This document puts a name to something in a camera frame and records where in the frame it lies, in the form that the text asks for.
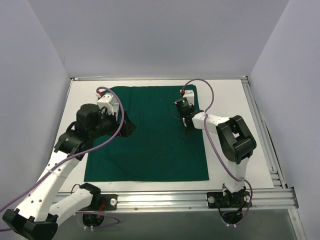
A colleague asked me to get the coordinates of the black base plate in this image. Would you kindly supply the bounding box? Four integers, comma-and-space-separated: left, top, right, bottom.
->
206, 190, 252, 209
81, 194, 118, 212

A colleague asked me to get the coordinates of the dark green surgical cloth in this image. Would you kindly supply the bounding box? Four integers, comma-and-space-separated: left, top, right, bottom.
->
84, 86, 209, 182

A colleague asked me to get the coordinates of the aluminium right side rail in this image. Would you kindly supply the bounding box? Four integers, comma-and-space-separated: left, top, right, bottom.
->
241, 75, 288, 189

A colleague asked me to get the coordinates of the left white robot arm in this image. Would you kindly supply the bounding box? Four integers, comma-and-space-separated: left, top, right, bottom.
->
2, 103, 136, 240

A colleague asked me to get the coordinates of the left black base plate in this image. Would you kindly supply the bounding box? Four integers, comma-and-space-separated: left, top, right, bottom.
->
81, 194, 118, 212

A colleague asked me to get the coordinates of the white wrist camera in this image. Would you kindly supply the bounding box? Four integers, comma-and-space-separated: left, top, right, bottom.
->
180, 89, 195, 106
96, 92, 120, 117

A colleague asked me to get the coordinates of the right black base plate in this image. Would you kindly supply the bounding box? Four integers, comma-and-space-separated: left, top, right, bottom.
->
206, 190, 252, 209

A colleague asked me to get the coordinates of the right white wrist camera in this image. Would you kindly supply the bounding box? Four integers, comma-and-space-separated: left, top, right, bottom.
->
180, 89, 195, 106

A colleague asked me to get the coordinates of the aluminium rail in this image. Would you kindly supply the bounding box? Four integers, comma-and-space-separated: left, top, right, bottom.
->
27, 187, 300, 215
241, 75, 288, 189

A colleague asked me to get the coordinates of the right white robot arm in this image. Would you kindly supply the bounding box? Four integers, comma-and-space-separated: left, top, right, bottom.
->
174, 97, 257, 207

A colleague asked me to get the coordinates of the aluminium front rail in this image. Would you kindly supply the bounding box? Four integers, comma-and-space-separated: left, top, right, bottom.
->
27, 187, 300, 215

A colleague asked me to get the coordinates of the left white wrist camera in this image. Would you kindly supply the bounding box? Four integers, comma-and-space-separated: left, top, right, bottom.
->
96, 92, 120, 117

